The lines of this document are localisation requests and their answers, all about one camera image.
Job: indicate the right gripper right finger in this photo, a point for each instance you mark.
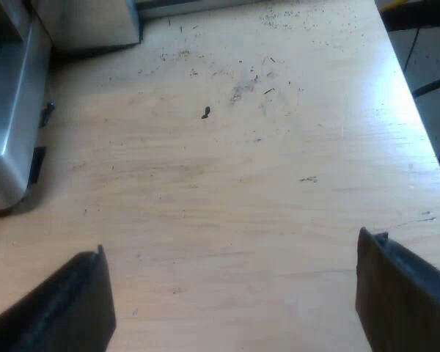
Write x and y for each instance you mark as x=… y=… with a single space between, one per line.
x=399 y=300

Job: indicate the metal block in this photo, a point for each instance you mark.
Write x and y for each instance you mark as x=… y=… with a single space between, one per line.
x=91 y=22

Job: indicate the steel espresso machine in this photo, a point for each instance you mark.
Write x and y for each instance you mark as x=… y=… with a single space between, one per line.
x=12 y=110

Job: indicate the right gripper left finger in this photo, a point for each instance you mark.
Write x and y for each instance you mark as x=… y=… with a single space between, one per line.
x=62 y=308

